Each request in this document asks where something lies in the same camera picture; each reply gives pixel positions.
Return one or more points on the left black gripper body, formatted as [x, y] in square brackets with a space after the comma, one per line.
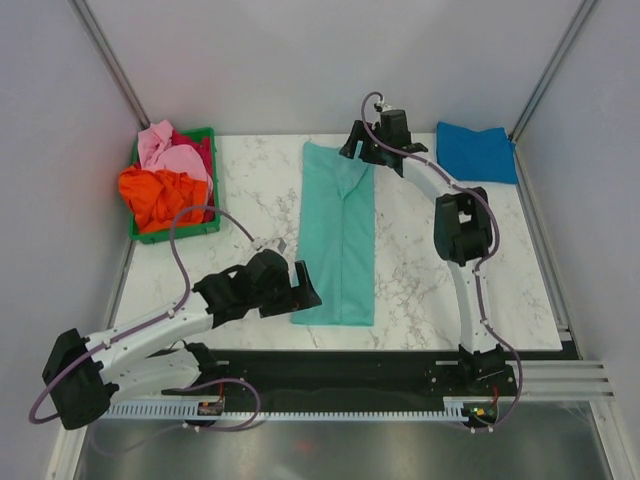
[270, 302]

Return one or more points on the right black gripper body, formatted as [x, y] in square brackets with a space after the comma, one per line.
[372, 151]

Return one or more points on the teal t shirt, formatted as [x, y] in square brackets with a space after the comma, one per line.
[337, 237]

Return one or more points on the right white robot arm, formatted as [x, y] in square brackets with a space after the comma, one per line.
[465, 236]

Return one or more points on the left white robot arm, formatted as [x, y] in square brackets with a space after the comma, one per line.
[86, 375]

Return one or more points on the green plastic bin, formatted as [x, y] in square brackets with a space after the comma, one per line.
[194, 223]

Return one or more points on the folded blue t shirt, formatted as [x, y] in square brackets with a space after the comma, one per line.
[476, 156]

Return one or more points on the orange t shirt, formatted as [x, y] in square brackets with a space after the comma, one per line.
[156, 197]

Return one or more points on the crimson t shirt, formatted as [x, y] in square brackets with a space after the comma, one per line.
[196, 157]

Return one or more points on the pink t shirt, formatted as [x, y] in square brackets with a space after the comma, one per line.
[154, 148]

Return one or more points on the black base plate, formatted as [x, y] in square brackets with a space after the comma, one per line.
[334, 379]

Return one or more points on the white slotted cable duct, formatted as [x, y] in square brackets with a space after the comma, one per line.
[449, 409]

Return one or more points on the aluminium frame rail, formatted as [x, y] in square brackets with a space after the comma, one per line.
[565, 380]

